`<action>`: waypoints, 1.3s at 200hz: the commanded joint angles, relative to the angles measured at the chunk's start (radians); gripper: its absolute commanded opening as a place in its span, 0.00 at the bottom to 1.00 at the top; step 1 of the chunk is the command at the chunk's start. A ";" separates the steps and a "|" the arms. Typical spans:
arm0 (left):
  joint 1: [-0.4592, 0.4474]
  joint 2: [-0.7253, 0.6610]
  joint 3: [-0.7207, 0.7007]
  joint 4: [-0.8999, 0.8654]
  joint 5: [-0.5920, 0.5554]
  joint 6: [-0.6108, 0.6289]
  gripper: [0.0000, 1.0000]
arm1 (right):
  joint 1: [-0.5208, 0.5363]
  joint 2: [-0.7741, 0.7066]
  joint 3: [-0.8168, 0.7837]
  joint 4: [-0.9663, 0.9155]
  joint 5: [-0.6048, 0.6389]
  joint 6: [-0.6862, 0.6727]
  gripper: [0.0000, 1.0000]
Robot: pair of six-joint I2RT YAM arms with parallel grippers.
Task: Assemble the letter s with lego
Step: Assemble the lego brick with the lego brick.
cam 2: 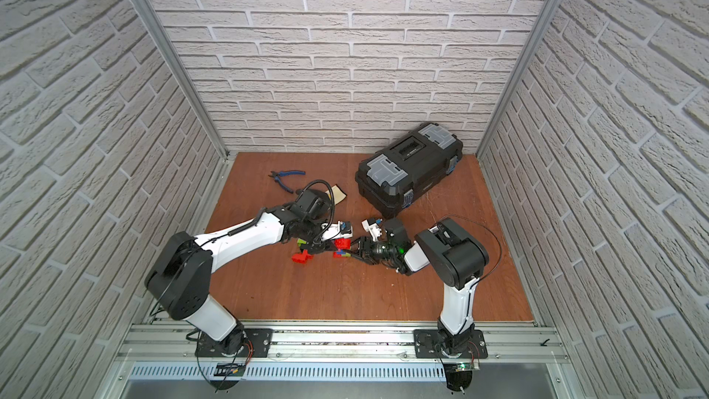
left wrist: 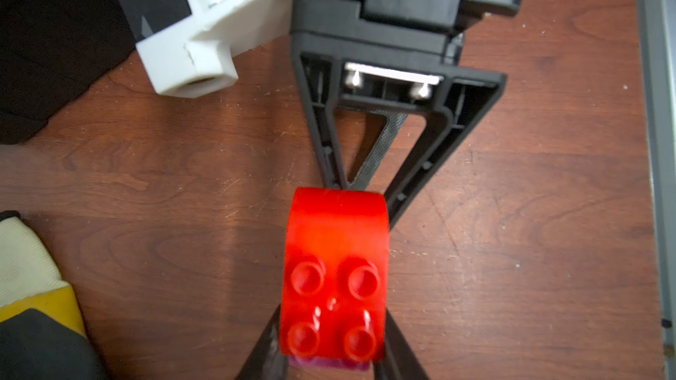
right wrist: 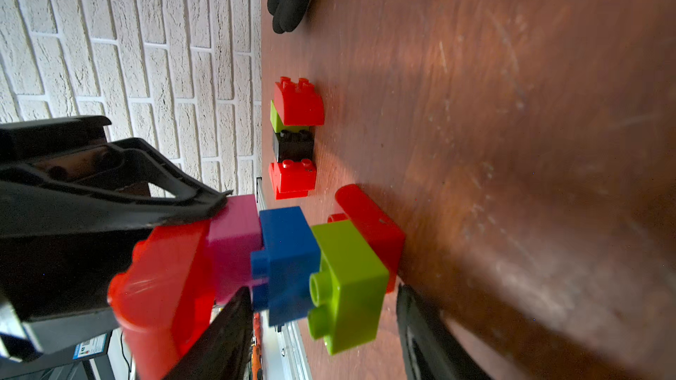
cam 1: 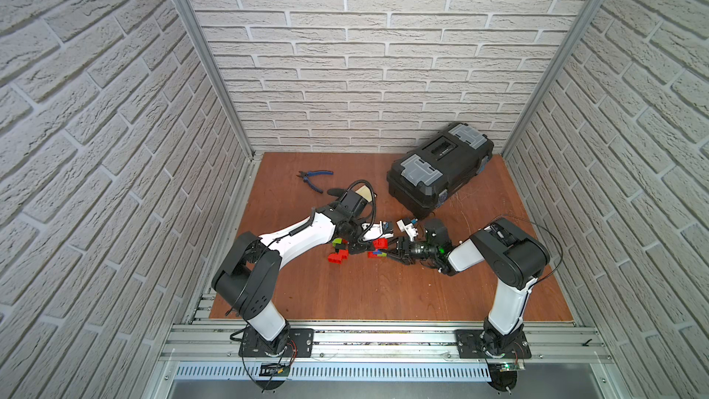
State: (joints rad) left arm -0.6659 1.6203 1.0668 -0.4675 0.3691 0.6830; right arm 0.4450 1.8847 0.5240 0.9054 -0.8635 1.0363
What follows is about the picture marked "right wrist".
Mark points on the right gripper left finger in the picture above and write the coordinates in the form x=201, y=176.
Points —
x=224, y=349

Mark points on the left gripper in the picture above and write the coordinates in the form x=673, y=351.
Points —
x=54, y=181

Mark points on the small red lego brick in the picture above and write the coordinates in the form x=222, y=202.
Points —
x=293, y=179

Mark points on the black lego brick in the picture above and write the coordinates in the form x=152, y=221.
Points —
x=294, y=146

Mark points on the pink lego brick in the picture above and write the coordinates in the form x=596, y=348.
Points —
x=234, y=234

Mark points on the blue lego brick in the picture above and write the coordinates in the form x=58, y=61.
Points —
x=290, y=255

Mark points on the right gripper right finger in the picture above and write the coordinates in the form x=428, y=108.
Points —
x=429, y=350

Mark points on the green lego brick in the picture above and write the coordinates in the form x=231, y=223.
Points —
x=348, y=291
x=277, y=123

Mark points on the red lego brick front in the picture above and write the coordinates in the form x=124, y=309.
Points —
x=384, y=236

